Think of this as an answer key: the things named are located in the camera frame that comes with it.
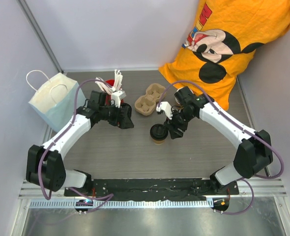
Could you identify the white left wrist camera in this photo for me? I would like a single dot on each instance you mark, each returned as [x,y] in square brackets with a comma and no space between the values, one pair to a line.
[117,98]

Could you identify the bundle of wrapped white straws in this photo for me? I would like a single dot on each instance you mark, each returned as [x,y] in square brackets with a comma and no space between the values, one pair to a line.
[118,78]

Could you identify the stack of cardboard cup carriers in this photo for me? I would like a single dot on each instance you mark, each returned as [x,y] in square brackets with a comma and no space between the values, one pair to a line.
[146,104]

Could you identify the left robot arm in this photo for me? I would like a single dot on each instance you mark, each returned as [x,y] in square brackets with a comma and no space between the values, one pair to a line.
[45,165]

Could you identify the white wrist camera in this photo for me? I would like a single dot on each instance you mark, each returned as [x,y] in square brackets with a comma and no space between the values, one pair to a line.
[117,98]
[166,108]

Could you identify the light blue paper bag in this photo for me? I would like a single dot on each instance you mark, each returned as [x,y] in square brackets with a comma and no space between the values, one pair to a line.
[54,100]

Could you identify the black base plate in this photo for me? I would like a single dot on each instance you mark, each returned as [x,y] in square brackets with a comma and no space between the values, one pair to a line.
[158,189]

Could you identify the aluminium frame rail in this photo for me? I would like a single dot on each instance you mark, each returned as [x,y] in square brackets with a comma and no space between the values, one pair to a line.
[39,34]

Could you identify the brown paper cup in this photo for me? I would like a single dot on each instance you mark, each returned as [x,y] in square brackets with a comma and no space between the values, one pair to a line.
[158,142]

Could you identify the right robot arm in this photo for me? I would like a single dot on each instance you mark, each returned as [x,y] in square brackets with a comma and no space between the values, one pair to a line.
[252,147]

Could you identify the stack of paper cups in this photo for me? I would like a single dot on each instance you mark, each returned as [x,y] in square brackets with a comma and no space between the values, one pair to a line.
[179,102]

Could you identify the black coffee cup lid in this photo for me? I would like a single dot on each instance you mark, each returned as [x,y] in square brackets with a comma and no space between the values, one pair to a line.
[158,132]

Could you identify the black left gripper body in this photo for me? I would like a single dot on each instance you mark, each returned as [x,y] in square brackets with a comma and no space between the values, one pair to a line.
[114,117]

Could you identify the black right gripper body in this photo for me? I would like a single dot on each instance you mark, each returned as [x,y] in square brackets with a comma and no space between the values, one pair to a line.
[179,119]

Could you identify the red straw holder cup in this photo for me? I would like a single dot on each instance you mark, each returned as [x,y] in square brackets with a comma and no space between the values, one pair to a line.
[109,91]

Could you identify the orange Mickey Mouse cloth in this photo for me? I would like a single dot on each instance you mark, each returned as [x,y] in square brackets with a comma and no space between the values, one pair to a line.
[222,42]

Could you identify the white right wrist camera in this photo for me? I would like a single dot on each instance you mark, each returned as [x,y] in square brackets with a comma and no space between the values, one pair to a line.
[166,108]

